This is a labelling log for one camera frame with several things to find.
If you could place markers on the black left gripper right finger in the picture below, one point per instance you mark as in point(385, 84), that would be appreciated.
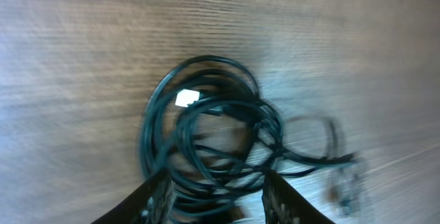
point(284, 205)

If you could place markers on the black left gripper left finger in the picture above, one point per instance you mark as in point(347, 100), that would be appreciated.
point(150, 203)

